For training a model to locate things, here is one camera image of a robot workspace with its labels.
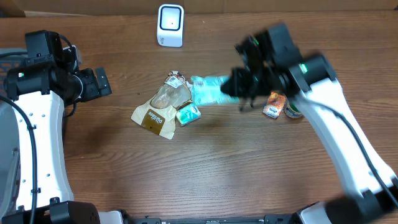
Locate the orange snack packet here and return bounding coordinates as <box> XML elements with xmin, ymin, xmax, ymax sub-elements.
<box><xmin>262</xmin><ymin>92</ymin><xmax>286</xmax><ymax>119</ymax></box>

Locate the teal tissue pack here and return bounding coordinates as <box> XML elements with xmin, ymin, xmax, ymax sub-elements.
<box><xmin>191</xmin><ymin>75</ymin><xmax>239</xmax><ymax>106</ymax></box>

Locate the green lid jar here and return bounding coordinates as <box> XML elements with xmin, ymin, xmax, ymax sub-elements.
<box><xmin>284</xmin><ymin>100</ymin><xmax>303</xmax><ymax>119</ymax></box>

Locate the small green white packet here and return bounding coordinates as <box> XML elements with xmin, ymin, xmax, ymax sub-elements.
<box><xmin>176</xmin><ymin>103</ymin><xmax>201</xmax><ymax>126</ymax></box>

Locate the brown clear snack bag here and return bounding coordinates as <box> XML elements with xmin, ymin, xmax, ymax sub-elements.
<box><xmin>131</xmin><ymin>70</ymin><xmax>192</xmax><ymax>139</ymax></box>

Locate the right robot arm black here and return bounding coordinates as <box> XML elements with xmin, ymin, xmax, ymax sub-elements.
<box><xmin>221</xmin><ymin>23</ymin><xmax>397</xmax><ymax>223</ymax></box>

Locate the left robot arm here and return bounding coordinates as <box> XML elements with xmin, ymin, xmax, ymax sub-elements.
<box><xmin>2</xmin><ymin>30</ymin><xmax>112</xmax><ymax>223</ymax></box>

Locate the white barcode scanner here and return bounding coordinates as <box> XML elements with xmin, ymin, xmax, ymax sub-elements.
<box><xmin>157</xmin><ymin>4</ymin><xmax>185</xmax><ymax>47</ymax></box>

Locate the grey plastic mesh basket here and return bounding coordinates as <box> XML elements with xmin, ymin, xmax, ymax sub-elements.
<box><xmin>0</xmin><ymin>47</ymin><xmax>29</xmax><ymax>218</ymax></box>

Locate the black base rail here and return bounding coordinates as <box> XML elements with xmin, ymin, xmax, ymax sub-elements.
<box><xmin>123</xmin><ymin>214</ymin><xmax>302</xmax><ymax>224</ymax></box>

